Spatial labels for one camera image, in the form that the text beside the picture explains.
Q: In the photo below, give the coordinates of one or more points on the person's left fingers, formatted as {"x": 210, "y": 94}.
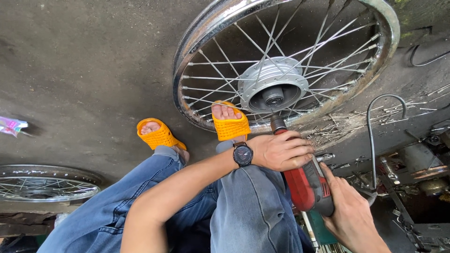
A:
{"x": 300, "y": 151}

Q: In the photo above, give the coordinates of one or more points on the person's right foot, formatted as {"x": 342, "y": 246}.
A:
{"x": 225, "y": 112}

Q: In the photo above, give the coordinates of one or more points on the blue denim jeans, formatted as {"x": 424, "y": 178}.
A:
{"x": 246, "y": 210}

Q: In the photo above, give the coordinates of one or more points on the black wrist watch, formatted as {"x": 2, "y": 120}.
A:
{"x": 243, "y": 154}

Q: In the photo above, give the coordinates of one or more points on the chrome socket piece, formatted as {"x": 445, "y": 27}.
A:
{"x": 325, "y": 157}

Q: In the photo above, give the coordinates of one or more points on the person's foot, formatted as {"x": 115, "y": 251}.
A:
{"x": 150, "y": 127}
{"x": 225, "y": 112}

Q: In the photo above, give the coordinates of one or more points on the person's left foot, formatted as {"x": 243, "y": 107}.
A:
{"x": 150, "y": 127}

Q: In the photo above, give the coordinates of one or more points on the green metal box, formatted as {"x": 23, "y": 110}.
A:
{"x": 321, "y": 228}

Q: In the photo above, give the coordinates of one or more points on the chrome spoked motorcycle wheel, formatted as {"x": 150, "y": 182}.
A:
{"x": 270, "y": 81}

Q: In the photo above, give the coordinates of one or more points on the red power drill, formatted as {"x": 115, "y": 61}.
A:
{"x": 306, "y": 186}

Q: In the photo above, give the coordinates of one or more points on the orange plastic sandal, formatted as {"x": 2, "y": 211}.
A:
{"x": 160, "y": 137}
{"x": 230, "y": 127}

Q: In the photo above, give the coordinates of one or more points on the small chrome spoked wheel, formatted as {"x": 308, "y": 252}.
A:
{"x": 42, "y": 184}

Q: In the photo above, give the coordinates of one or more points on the person's left hand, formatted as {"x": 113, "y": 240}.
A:
{"x": 274, "y": 151}

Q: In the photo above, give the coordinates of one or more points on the colourful plastic wrapper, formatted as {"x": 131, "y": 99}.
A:
{"x": 12, "y": 125}

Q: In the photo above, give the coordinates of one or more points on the pile of loose metal spokes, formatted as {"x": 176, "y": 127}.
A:
{"x": 337, "y": 126}

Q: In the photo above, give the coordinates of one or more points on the person's right hand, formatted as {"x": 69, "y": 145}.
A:
{"x": 351, "y": 210}

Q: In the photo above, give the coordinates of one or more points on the heap of greasy metal parts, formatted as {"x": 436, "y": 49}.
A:
{"x": 422, "y": 168}

